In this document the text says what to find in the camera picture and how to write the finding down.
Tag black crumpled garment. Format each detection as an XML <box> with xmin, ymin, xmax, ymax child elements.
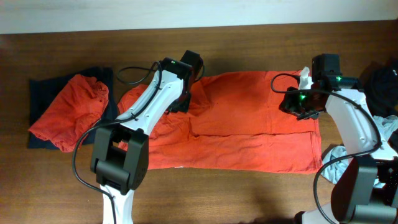
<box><xmin>364</xmin><ymin>59</ymin><xmax>397</xmax><ymax>147</ymax></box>

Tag folded navy garment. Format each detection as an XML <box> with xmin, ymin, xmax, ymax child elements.
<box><xmin>28</xmin><ymin>67</ymin><xmax>118</xmax><ymax>150</ymax></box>

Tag orange t-shirt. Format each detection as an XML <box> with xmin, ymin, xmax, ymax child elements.
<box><xmin>116</xmin><ymin>70</ymin><xmax>324</xmax><ymax>174</ymax></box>

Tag folded orange shirt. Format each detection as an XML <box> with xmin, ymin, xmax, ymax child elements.
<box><xmin>29</xmin><ymin>74</ymin><xmax>109</xmax><ymax>152</ymax></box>

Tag light blue crumpled garment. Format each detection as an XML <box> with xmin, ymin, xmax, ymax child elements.
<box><xmin>321</xmin><ymin>115</ymin><xmax>397</xmax><ymax>184</ymax></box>

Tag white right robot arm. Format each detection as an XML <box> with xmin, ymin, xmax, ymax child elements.
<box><xmin>279</xmin><ymin>54</ymin><xmax>397</xmax><ymax>224</ymax></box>

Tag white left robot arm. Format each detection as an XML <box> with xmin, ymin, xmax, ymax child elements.
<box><xmin>90</xmin><ymin>50</ymin><xmax>203</xmax><ymax>223</ymax></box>

